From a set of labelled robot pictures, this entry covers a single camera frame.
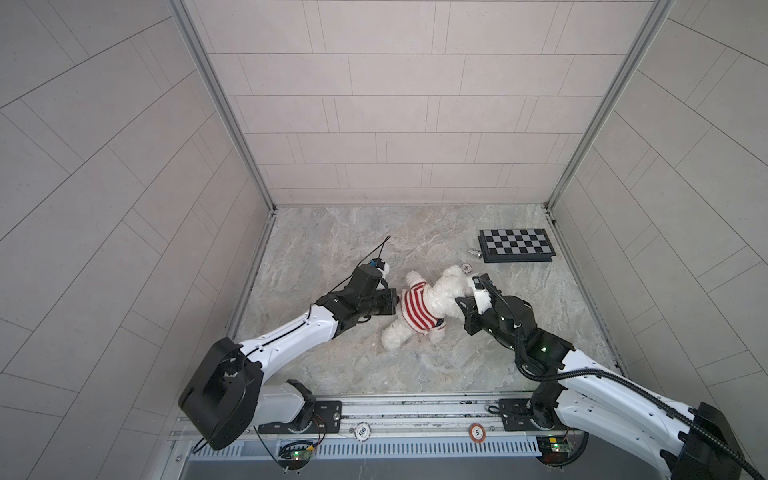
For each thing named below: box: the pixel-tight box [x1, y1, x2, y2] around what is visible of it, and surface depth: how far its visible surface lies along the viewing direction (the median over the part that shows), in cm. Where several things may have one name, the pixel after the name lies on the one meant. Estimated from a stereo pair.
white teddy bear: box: [382, 265, 472, 351], surface depth 79 cm
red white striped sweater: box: [402, 281, 446, 333], surface depth 79 cm
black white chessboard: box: [477, 228, 557, 263], surface depth 104 cm
